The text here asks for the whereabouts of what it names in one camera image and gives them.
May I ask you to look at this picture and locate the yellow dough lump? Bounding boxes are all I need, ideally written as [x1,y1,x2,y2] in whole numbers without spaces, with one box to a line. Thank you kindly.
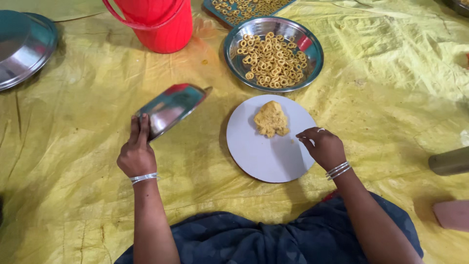
[254,100,290,138]

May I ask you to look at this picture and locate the pale pink slab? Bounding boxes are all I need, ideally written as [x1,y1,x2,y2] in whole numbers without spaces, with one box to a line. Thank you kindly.
[432,200,469,232]

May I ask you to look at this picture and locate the small steel plate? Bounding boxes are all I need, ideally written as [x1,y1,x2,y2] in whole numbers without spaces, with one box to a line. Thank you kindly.
[135,83,213,143]

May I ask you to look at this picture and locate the silver bangles on right wrist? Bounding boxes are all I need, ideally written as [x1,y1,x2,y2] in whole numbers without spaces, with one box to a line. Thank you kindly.
[325,161,352,181]

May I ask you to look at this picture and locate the steel plate with rim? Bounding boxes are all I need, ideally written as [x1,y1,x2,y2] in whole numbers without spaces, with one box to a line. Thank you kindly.
[224,16,324,93]

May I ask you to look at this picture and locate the large overturned steel plate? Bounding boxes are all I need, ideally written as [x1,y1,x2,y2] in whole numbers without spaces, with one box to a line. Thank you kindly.
[0,10,58,92]

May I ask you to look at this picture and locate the white round board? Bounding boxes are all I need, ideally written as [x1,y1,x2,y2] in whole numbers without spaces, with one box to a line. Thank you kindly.
[226,95,318,183]

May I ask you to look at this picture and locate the red plastic bucket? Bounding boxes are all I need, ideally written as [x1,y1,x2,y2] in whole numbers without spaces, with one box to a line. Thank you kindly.
[102,0,193,54]

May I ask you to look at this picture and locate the person's dark blue clothing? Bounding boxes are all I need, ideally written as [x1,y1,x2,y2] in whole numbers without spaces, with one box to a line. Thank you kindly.
[114,191,424,264]

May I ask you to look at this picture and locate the person's left hand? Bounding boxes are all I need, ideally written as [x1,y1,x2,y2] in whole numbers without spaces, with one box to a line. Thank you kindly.
[117,113,158,179]

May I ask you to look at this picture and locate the yellow plastic sheet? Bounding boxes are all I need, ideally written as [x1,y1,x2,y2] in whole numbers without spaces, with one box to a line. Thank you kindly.
[0,0,469,264]

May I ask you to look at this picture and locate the layer of dough rings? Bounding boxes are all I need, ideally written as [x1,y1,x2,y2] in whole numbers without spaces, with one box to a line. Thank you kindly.
[212,0,292,25]

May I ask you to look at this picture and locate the person's right hand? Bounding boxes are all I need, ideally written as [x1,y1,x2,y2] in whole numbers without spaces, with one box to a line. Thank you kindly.
[296,127,347,172]

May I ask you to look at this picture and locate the dark steel vessel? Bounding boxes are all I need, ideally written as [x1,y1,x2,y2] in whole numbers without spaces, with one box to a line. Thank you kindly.
[440,0,469,18]

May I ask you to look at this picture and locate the steel cylinder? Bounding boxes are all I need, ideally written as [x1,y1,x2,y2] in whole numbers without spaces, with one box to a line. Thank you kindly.
[428,146,469,176]

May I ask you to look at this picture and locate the silver bangles on wrist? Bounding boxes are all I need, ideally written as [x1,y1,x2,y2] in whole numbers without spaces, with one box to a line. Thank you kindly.
[325,161,352,181]
[130,172,160,185]

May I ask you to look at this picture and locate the heap of dough rings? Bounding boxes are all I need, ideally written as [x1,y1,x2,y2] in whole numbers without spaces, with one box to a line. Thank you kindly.
[236,32,308,89]

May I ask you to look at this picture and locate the silver bangles on left wrist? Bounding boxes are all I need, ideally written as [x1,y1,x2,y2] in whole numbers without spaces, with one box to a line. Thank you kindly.
[130,172,160,185]

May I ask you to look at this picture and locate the rectangular teal tray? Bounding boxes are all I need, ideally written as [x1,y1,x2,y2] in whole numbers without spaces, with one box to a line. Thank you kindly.
[203,0,298,28]

